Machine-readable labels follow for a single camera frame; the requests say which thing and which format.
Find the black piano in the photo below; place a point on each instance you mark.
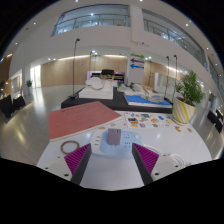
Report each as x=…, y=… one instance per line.
x=108, y=74

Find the white architectural model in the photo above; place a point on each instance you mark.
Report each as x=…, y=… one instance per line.
x=96, y=90

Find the blue arrow sign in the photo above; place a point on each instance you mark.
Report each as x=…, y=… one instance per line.
x=136, y=66

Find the black display platform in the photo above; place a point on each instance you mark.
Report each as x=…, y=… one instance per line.
x=116, y=101

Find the palm plant in striped pot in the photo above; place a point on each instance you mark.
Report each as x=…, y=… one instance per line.
x=182, y=111

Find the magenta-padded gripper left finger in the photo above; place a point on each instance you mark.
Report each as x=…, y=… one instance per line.
x=76, y=159

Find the group of black chairs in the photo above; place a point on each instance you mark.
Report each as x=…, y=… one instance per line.
x=216, y=120
x=10, y=105

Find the architectural model on blue base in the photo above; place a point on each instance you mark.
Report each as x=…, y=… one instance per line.
x=143, y=100

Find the round orange sticker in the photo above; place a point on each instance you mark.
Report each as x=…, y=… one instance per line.
x=189, y=130

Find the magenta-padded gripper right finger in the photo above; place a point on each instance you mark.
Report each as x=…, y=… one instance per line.
x=146, y=159

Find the small far potted plant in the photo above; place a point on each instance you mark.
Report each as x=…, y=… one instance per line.
x=29, y=83

